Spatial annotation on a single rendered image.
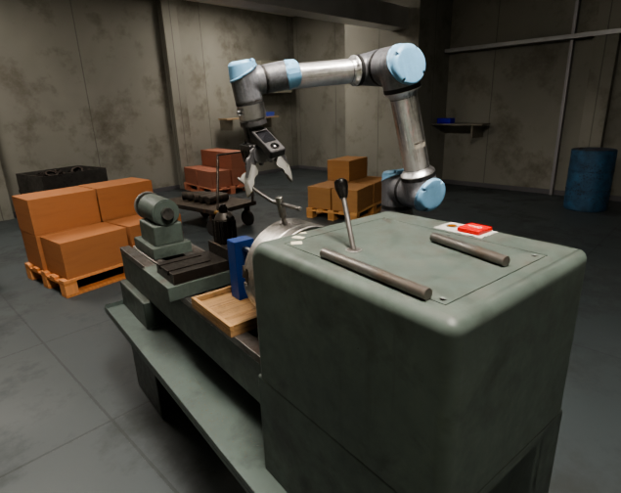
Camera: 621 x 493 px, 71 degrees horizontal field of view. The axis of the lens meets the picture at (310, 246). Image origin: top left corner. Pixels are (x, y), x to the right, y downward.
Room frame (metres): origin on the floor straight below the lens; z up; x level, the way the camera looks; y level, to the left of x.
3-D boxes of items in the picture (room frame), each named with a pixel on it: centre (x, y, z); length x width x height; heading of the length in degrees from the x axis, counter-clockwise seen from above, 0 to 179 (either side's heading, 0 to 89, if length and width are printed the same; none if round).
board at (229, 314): (1.46, 0.21, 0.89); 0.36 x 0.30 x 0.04; 128
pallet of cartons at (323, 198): (6.47, -0.64, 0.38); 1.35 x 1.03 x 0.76; 136
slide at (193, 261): (1.74, 0.41, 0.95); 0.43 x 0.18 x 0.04; 128
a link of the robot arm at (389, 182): (1.60, -0.34, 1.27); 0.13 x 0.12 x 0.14; 25
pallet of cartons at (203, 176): (8.67, 1.82, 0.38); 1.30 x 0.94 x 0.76; 45
